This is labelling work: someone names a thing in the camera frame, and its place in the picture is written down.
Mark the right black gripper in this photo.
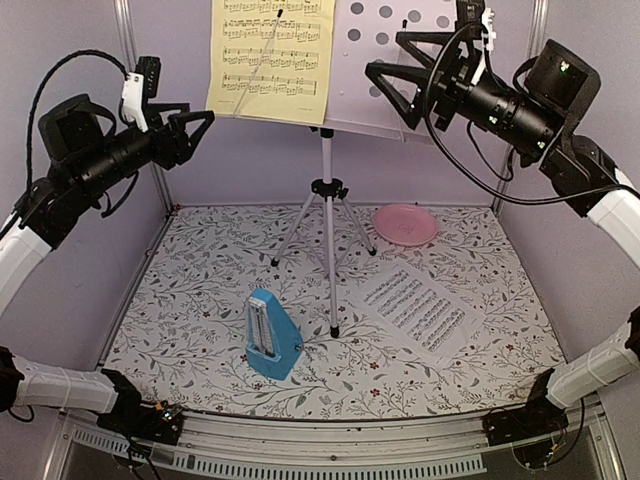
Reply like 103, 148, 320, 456
364, 31, 557, 156

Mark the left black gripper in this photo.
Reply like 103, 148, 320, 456
75, 101, 215, 197

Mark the lilac music stand with tripod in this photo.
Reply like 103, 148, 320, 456
271, 1, 462, 338

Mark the yellow sheet music page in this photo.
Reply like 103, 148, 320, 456
207, 0, 335, 126

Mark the white sheet music page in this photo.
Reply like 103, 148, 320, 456
353, 262, 485, 367

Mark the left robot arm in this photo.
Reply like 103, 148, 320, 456
1, 94, 215, 434

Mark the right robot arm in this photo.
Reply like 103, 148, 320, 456
365, 21, 639, 262

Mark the pink plate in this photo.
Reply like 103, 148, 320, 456
373, 204, 439, 247

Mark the floral table mat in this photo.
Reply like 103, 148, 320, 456
106, 206, 564, 420

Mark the blue metronome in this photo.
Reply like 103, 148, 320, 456
245, 288, 304, 381

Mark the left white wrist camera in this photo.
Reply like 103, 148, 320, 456
119, 56, 161, 132

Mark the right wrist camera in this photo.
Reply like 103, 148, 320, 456
455, 0, 497, 53

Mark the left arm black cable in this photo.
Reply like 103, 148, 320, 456
22, 48, 131, 201

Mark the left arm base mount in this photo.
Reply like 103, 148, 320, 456
96, 369, 184, 446

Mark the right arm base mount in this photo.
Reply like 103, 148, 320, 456
482, 368, 568, 446

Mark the front aluminium rail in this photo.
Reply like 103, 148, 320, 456
43, 395, 625, 479

